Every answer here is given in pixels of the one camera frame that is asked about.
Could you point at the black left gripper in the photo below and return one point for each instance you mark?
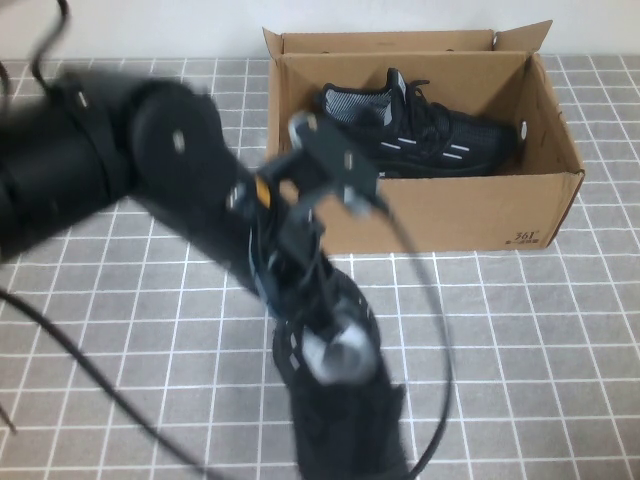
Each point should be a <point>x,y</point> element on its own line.
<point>295,235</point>

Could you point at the black sneaker with striped lining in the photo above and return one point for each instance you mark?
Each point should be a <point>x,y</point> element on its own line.
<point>450,135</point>

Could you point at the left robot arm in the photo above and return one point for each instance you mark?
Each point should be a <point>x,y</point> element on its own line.
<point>165,145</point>

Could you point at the grey grid pattern tablecloth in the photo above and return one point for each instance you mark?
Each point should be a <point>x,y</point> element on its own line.
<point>525,350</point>

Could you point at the brown cardboard shoe box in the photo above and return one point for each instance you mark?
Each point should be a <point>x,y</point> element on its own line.
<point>475,210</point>

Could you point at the white paper shoe stuffing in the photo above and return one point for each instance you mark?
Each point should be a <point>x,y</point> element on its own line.
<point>345,350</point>

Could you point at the black sneaker with white stuffing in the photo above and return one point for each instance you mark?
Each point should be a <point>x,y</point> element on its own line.
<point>350,430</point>

